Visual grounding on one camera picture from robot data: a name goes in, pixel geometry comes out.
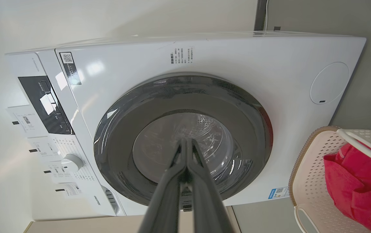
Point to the white front-load washing machine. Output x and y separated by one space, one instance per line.
123 81

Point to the blue QR code sticker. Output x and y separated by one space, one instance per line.
278 193

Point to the black washer display panel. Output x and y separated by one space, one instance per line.
47 106

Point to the red garment with white label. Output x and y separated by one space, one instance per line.
357 184

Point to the black QR code sticker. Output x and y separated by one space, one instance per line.
71 69

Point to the white washer control knob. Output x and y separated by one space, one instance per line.
72 162

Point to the round white filter cover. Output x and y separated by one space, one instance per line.
329 83

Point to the dark grey vertical post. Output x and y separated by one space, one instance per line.
259 14

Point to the white perforated plastic laundry basket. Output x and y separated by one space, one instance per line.
311 194

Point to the dark round washing machine door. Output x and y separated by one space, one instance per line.
117 145

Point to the white washer detergent drawer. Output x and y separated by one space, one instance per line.
107 200

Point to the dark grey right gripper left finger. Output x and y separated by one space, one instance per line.
167 197

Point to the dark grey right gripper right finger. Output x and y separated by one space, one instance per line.
206 200

